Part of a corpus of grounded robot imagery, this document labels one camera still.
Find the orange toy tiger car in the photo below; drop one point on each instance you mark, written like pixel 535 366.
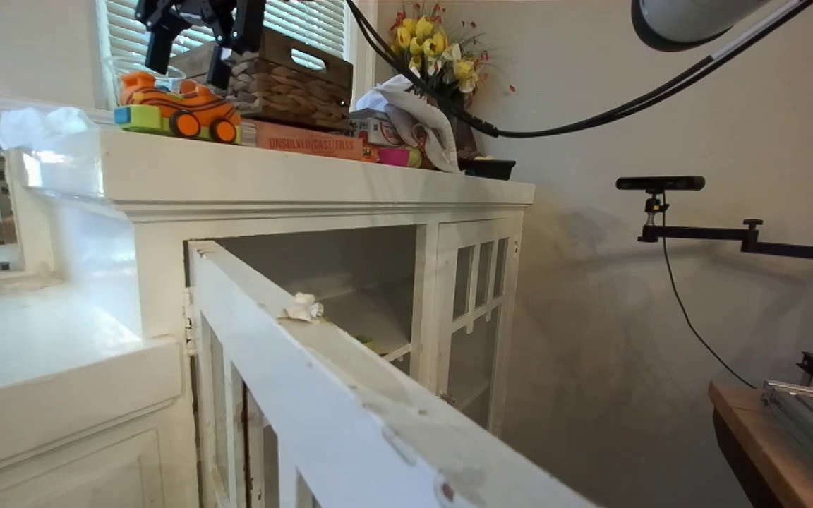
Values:
pixel 148 103

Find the orange board game box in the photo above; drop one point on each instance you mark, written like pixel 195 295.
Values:
pixel 296 139

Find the black camera on mount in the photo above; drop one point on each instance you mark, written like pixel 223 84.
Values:
pixel 661 182

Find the brown wooden side table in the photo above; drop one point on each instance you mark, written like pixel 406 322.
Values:
pixel 768 455

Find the woven wicker basket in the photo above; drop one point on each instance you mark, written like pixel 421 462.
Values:
pixel 292 84

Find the pink toy box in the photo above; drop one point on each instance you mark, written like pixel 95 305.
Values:
pixel 384 144

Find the white window blinds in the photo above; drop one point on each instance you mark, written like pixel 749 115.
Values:
pixel 315 24

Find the yellow flower bouquet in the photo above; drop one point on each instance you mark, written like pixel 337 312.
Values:
pixel 443 54

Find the open white cabinet door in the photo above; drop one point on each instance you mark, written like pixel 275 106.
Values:
pixel 357 429

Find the white built-in cabinet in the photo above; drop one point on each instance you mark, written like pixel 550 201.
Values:
pixel 419 267

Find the white crumpled cloth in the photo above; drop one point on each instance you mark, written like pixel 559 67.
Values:
pixel 415 119

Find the black small dish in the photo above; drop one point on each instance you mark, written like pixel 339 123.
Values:
pixel 485 168

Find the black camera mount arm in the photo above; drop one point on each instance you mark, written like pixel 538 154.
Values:
pixel 745 236

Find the clear plastic bag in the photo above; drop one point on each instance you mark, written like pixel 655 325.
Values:
pixel 61 148

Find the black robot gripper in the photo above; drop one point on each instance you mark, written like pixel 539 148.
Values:
pixel 234 27

